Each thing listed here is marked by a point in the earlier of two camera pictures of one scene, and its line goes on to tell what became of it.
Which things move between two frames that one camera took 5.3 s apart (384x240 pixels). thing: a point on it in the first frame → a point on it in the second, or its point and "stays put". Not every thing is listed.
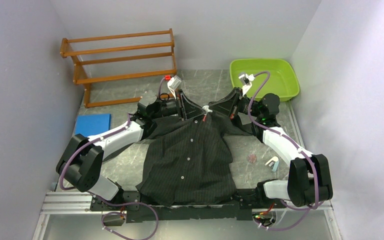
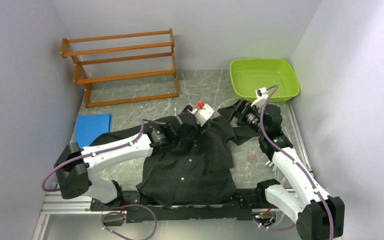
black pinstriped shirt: x=185 y=159 stays put
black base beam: x=242 y=207 stays put
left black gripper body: x=172 y=107 → x=195 y=130
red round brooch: x=252 y=158 stays put
